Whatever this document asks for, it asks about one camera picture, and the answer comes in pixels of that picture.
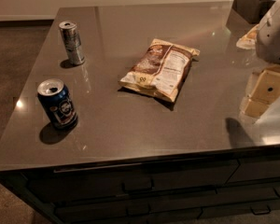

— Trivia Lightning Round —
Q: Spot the brown white chip bag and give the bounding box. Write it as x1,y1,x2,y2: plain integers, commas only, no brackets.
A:
119,39,200,103

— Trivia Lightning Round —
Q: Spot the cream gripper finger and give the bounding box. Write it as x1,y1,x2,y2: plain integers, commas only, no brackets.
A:
240,66,280,119
236,25,259,49

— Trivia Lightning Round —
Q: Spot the dark box with snacks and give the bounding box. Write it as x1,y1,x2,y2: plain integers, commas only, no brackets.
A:
232,0,280,24

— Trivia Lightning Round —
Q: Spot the silver redbull can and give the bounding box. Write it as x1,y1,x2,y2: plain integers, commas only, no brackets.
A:
59,21,85,65

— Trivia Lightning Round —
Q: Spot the blue soda can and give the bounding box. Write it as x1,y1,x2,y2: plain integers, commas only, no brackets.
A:
37,78,77,130

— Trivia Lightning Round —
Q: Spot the dark drawer cabinet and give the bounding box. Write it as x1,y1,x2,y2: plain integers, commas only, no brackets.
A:
0,148,280,224

